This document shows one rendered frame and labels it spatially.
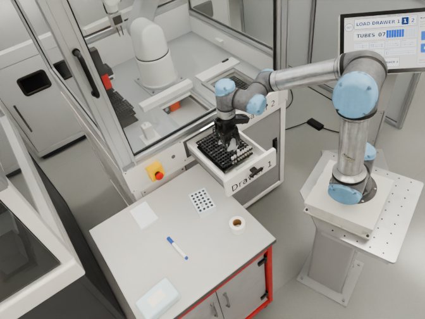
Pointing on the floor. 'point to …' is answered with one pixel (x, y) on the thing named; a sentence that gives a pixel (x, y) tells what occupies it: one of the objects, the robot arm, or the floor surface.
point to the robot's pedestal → (331, 269)
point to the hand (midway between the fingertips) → (231, 146)
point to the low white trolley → (114, 256)
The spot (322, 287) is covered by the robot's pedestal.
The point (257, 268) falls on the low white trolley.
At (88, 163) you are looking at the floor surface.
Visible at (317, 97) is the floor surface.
